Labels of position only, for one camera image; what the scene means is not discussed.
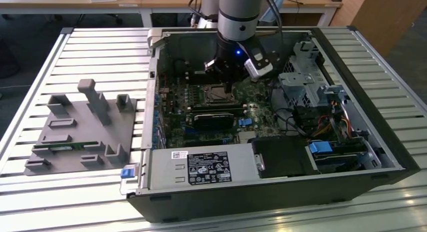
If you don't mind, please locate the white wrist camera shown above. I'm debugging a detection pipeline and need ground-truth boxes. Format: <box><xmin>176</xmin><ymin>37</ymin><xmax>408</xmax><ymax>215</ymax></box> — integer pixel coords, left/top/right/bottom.
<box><xmin>243</xmin><ymin>47</ymin><xmax>275</xmax><ymax>79</ymax></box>

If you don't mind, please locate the green RAM stick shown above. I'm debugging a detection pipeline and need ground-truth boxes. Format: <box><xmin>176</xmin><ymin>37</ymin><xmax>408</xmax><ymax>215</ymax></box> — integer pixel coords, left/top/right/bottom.
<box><xmin>33</xmin><ymin>141</ymin><xmax>100</xmax><ymax>152</ymax></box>

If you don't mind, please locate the metal socket cover frame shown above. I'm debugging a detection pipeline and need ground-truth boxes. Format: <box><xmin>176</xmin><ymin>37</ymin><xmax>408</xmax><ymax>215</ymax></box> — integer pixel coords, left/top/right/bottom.
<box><xmin>204</xmin><ymin>85</ymin><xmax>235</xmax><ymax>104</ymax></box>

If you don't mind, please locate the silver chipset heatsink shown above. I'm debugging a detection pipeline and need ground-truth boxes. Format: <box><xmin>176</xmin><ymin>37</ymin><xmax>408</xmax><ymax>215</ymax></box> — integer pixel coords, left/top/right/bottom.
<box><xmin>239</xmin><ymin>131</ymin><xmax>260</xmax><ymax>143</ymax></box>

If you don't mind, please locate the wooden cabinet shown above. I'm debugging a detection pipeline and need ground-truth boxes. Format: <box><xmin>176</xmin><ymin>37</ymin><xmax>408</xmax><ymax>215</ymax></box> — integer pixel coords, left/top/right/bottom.
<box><xmin>329</xmin><ymin>0</ymin><xmax>427</xmax><ymax>58</ymax></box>

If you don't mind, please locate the wooden desk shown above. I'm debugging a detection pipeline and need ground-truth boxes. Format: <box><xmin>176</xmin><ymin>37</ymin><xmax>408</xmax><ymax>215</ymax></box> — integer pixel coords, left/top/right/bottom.
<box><xmin>0</xmin><ymin>0</ymin><xmax>344</xmax><ymax>28</ymax></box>

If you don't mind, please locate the grey parts rack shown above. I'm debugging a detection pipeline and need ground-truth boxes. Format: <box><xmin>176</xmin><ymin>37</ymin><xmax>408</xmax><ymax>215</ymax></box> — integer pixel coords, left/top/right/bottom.
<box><xmin>24</xmin><ymin>78</ymin><xmax>140</xmax><ymax>177</ymax></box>

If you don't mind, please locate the grey power supply unit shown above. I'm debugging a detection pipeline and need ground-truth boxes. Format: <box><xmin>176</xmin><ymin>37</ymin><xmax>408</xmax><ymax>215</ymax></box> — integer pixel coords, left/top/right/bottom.
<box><xmin>145</xmin><ymin>143</ymin><xmax>265</xmax><ymax>191</ymax></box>

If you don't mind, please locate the square silver CPU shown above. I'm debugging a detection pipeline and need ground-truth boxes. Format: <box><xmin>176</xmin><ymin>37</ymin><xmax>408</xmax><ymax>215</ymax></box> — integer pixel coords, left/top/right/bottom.
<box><xmin>209</xmin><ymin>88</ymin><xmax>229</xmax><ymax>101</ymax></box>

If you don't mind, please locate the silver metal drive cage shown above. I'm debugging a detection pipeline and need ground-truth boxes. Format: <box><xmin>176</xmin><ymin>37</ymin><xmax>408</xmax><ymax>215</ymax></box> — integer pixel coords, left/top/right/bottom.
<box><xmin>277</xmin><ymin>40</ymin><xmax>351</xmax><ymax>110</ymax></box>

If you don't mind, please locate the black RAM slot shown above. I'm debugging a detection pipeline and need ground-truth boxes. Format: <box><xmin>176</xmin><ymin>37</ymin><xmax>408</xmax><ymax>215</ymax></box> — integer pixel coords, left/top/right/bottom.
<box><xmin>192</xmin><ymin>111</ymin><xmax>245</xmax><ymax>116</ymax></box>
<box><xmin>192</xmin><ymin>109</ymin><xmax>244</xmax><ymax>113</ymax></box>
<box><xmin>191</xmin><ymin>104</ymin><xmax>244</xmax><ymax>109</ymax></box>
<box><xmin>191</xmin><ymin>107</ymin><xmax>244</xmax><ymax>111</ymax></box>

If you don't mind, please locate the CPU socket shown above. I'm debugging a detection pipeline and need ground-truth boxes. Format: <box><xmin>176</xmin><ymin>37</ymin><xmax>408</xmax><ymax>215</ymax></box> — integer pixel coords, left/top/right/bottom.
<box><xmin>201</xmin><ymin>84</ymin><xmax>239</xmax><ymax>106</ymax></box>

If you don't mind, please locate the black plastic air shroud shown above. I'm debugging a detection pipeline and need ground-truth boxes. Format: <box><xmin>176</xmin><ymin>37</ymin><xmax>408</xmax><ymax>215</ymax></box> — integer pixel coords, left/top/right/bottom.
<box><xmin>248</xmin><ymin>136</ymin><xmax>321</xmax><ymax>180</ymax></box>

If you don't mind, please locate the blue disk carrier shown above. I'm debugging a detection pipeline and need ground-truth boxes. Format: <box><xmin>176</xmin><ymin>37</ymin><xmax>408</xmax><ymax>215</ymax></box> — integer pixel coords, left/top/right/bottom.
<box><xmin>308</xmin><ymin>140</ymin><xmax>333</xmax><ymax>155</ymax></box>

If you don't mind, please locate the green motherboard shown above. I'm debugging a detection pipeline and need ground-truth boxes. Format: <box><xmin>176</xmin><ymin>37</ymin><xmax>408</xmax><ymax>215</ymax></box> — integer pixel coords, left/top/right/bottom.
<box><xmin>153</xmin><ymin>71</ymin><xmax>289</xmax><ymax>150</ymax></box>

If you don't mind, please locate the black graphics card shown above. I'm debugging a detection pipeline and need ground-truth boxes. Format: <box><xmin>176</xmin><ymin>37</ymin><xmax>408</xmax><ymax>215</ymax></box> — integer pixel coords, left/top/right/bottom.
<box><xmin>191</xmin><ymin>112</ymin><xmax>235</xmax><ymax>130</ymax></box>

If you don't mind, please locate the yellow red wire harness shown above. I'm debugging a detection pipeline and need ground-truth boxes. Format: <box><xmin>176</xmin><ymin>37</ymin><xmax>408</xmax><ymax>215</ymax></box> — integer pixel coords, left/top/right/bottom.
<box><xmin>312</xmin><ymin>114</ymin><xmax>353</xmax><ymax>138</ymax></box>

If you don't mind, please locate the black open PC case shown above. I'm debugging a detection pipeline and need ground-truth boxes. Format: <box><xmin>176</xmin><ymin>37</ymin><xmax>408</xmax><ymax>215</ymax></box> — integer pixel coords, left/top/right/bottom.
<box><xmin>117</xmin><ymin>26</ymin><xmax>421</xmax><ymax>224</ymax></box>

